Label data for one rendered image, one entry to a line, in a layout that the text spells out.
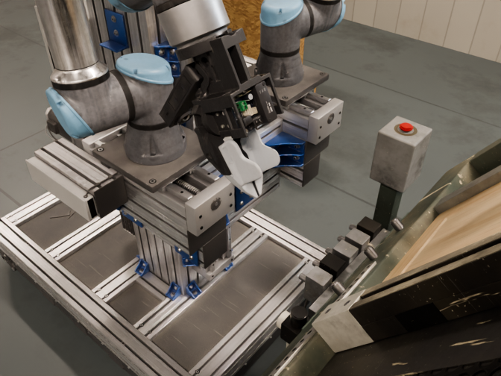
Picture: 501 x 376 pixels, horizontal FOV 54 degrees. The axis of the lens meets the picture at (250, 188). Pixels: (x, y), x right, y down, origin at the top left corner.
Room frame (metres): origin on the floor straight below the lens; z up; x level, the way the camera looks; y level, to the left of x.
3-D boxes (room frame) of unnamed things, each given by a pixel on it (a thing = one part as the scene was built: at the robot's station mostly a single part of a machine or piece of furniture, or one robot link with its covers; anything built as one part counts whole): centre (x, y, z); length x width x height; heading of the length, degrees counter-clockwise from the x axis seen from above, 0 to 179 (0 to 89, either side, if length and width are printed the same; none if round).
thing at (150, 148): (1.00, 0.23, 1.09); 0.15 x 0.15 x 0.10
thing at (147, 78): (1.00, 0.24, 1.20); 0.13 x 0.12 x 0.14; 127
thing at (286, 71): (1.38, -0.09, 1.09); 0.15 x 0.15 x 0.10
